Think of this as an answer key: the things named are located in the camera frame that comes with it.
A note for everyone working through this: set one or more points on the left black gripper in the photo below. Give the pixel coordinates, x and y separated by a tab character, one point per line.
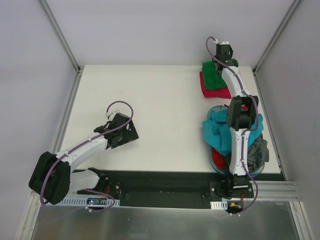
130	130

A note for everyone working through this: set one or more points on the green t shirt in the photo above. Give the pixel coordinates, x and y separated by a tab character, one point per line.
211	78

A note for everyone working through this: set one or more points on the right aluminium frame post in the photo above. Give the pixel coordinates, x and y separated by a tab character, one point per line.
293	7

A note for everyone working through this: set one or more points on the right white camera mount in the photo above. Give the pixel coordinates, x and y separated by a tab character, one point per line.
221	42

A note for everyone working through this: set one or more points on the grey t shirt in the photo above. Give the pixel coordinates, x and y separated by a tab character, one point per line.
257	154

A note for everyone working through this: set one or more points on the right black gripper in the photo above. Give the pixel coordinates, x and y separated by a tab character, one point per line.
224	58

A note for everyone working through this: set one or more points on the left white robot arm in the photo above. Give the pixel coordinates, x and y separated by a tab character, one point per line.
55	175

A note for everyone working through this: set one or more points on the right white cable duct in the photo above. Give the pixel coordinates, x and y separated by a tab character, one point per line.
219	205

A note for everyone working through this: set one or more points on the left aluminium frame post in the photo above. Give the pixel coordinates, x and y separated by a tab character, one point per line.
59	34

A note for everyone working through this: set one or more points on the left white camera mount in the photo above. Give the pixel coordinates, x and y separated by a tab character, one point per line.
111	113

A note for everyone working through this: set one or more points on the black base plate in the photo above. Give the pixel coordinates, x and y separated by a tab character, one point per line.
182	190

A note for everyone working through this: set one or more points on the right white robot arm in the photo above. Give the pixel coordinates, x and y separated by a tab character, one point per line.
241	116

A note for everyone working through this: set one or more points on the turquoise t shirt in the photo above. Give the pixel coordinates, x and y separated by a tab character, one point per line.
216	132

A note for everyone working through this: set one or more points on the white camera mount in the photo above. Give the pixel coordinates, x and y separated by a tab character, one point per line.
111	113
221	42

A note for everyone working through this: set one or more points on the red t shirt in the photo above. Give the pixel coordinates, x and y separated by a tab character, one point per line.
236	162

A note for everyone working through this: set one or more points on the folded pink t shirt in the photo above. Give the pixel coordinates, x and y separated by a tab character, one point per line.
224	93

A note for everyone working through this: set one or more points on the aluminium frame post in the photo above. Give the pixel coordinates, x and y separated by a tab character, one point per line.
59	34
293	7

